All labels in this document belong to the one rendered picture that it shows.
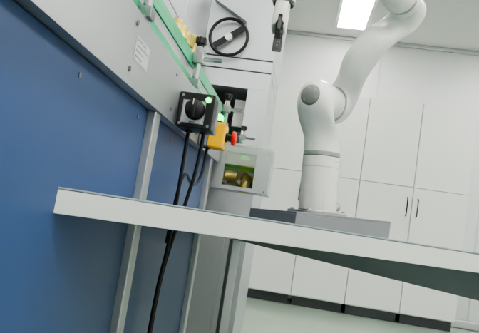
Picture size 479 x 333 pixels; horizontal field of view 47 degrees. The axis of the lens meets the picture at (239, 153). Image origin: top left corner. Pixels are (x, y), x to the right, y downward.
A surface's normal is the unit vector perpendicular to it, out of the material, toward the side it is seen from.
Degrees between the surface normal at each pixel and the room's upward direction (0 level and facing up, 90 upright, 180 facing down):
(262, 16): 90
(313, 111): 127
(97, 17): 90
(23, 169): 90
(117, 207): 90
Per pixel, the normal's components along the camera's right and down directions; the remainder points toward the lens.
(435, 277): -0.91, -0.18
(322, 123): -0.26, 0.49
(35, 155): 0.98, 0.14
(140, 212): 0.38, -0.05
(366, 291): -0.10, -0.13
